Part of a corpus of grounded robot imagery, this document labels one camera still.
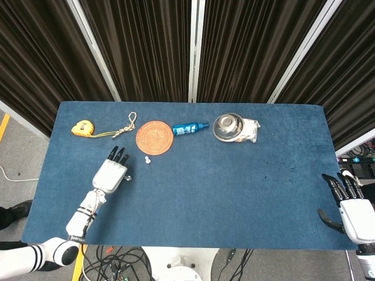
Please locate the right black-fingered robot hand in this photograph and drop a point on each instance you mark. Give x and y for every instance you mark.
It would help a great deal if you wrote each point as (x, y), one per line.
(359, 219)

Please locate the left black-fingered robot hand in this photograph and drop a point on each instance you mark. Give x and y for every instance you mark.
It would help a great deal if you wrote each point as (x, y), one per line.
(109, 175)

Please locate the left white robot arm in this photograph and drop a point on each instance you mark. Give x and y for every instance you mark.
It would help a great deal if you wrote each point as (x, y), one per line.
(76, 222)

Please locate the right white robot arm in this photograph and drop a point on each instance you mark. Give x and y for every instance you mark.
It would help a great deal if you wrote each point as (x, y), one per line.
(367, 260)

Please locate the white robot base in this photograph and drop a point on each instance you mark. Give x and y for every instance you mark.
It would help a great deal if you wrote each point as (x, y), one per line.
(178, 263)

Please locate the white sneaker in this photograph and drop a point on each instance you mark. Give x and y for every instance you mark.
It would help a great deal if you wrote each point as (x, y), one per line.
(348, 173)

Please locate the yellow tape measure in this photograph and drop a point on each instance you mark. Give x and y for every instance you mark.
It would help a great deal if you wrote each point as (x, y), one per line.
(82, 128)

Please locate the round woven orange coaster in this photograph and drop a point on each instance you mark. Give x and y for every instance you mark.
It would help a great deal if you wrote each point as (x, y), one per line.
(154, 137)

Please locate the black power strip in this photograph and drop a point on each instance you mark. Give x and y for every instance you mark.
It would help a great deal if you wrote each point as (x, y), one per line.
(356, 159)

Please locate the blue spray bottle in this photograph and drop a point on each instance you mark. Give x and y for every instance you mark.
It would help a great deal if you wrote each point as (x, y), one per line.
(186, 128)

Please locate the yellow floor tape strip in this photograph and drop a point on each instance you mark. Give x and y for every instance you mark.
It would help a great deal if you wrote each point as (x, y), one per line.
(4, 126)
(78, 266)

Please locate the black shoe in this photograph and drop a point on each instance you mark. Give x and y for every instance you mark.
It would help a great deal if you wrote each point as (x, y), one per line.
(17, 212)

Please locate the blue table cloth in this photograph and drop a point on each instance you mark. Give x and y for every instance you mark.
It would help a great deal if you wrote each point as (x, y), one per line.
(205, 199)

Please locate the stainless steel bowl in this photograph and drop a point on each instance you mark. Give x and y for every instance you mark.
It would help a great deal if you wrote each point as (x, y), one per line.
(228, 127)

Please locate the dark brown pleated curtain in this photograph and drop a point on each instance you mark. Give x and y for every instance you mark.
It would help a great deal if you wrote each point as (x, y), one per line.
(140, 49)
(345, 82)
(249, 49)
(38, 64)

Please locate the clear plastic bag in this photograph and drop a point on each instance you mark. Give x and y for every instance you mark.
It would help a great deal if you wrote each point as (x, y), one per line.
(251, 128)

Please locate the white aluminium frame rail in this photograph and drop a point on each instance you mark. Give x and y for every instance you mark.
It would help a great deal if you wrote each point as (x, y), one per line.
(356, 145)
(20, 120)

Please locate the white aluminium frame post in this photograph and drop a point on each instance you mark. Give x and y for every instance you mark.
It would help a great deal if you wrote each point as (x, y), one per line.
(304, 49)
(93, 49)
(194, 49)

